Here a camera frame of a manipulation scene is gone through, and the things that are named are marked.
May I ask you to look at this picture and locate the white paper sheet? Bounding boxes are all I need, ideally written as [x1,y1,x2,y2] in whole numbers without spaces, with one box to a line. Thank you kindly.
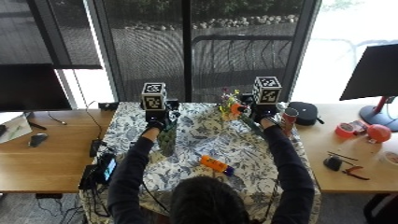
[0,112,33,145]

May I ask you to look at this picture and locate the black computer mouse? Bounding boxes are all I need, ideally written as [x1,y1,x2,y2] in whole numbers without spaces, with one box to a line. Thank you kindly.
[28,133,49,148]

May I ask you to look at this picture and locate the red-handled pliers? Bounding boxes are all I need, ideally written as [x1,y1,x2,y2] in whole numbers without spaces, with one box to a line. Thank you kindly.
[340,165,370,182]

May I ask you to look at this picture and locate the small black gadget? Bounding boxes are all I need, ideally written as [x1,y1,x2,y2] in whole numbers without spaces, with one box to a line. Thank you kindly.
[322,155,343,172]

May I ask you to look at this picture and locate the colourful flower bouquet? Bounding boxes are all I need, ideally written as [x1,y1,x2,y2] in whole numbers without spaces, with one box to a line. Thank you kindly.
[218,87,266,138]

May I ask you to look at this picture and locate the orange tape roll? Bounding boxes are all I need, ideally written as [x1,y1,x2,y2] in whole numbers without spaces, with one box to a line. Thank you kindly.
[332,122,356,139]

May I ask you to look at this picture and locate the red cylindrical cup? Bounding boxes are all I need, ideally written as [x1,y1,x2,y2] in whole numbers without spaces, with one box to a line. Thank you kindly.
[279,107,299,137]

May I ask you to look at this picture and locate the black chair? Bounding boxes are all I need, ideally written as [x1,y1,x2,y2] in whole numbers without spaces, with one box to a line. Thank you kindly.
[362,192,398,224]

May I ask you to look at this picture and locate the white marker cube on left glove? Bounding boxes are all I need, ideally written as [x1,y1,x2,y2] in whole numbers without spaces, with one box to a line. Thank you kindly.
[141,81,167,111]

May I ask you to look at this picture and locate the black box device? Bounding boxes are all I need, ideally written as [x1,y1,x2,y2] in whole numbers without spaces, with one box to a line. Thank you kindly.
[77,163,100,191]

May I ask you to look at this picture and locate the white marker cube on glove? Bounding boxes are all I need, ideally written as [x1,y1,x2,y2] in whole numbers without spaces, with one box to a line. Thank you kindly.
[141,81,167,111]
[251,76,283,105]

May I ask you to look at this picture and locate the green textured vase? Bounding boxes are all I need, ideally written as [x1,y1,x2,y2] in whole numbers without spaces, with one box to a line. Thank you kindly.
[155,121,179,157]

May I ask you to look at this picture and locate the black round zip pouch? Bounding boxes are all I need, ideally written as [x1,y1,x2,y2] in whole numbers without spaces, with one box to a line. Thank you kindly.
[287,101,326,127]

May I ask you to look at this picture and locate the person's right hand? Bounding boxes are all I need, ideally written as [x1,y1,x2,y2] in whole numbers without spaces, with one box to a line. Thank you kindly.
[239,92,281,126]

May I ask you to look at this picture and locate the small black camera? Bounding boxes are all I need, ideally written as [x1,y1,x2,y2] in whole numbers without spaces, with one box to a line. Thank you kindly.
[97,101,121,112]

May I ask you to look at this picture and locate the black power adapter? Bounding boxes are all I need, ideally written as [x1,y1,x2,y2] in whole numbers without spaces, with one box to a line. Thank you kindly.
[88,138,104,159]

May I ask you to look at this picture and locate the smartphone with lit screen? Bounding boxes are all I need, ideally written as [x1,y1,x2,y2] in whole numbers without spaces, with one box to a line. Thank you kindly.
[96,153,119,185]

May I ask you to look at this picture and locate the black monitor with red stand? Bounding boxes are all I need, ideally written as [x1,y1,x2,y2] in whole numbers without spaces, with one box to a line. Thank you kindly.
[338,43,398,133]

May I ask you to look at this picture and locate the black cable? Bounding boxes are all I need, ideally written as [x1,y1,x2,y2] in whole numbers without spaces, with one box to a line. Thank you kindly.
[84,100,104,142]

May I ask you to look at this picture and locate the white tape roll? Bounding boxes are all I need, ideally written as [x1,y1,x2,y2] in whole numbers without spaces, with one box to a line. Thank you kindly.
[379,150,398,166]

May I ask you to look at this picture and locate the blue floral tablecloth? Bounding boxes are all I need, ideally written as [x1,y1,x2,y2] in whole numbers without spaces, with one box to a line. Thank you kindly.
[80,101,323,224]

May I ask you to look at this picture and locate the thin dark stick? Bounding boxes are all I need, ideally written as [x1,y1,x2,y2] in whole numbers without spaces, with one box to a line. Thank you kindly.
[326,150,359,162]

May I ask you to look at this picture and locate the white marker cube on right glove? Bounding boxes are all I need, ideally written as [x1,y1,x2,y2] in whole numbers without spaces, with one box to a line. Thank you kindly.
[251,76,283,105]

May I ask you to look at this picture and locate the person's left hand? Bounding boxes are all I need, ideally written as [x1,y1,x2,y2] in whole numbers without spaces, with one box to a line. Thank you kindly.
[142,98,182,133]

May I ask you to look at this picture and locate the orange bottle with purple cap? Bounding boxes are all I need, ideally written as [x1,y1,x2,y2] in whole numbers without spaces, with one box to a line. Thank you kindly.
[198,155,237,177]

